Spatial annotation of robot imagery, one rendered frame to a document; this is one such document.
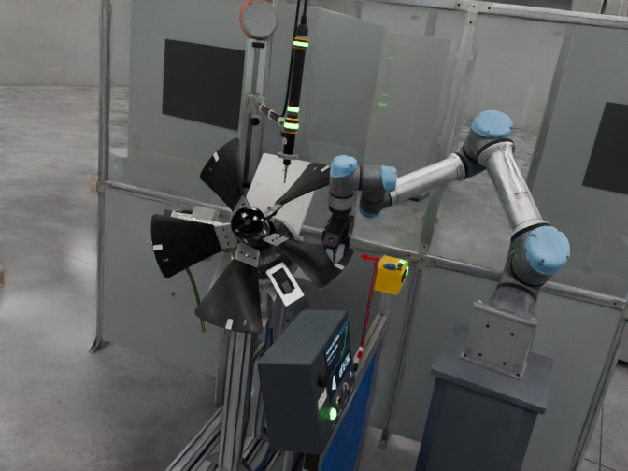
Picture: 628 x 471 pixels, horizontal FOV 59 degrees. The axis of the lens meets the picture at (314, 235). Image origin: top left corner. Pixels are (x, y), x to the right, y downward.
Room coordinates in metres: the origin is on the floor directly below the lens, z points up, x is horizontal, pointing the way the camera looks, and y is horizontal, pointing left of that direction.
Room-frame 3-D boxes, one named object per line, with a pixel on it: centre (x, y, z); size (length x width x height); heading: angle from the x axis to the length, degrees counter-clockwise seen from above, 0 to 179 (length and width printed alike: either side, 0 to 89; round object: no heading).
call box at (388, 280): (1.97, -0.31, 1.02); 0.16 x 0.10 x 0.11; 164
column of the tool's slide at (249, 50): (2.47, 0.35, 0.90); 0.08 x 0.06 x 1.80; 109
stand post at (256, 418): (2.15, 0.16, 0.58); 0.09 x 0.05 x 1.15; 74
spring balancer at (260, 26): (2.47, 0.35, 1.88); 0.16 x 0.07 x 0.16; 109
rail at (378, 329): (1.59, -0.20, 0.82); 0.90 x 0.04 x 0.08; 164
